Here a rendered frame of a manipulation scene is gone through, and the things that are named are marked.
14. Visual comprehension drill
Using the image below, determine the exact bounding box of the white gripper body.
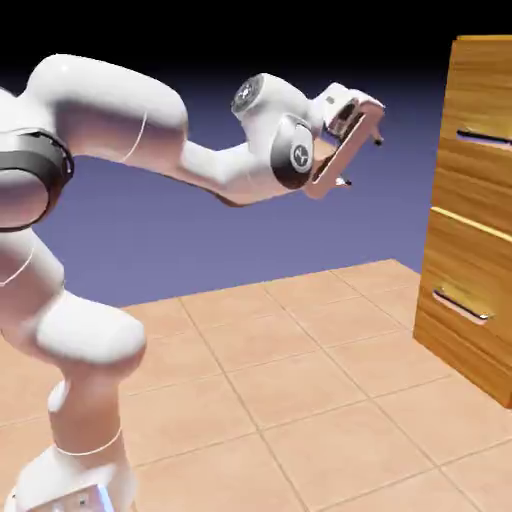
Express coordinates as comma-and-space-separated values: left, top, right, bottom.
302, 97, 386, 200

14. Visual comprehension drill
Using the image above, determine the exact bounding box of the dark metal drawer handle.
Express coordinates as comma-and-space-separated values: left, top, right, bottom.
432, 286, 492, 324
456, 128, 512, 148

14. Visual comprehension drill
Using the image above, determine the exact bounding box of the light wood cabinet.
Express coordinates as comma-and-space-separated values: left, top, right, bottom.
413, 34, 512, 410

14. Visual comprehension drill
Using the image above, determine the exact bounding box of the wood drawer front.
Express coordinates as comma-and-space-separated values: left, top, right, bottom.
433, 38, 512, 237
414, 207, 512, 407

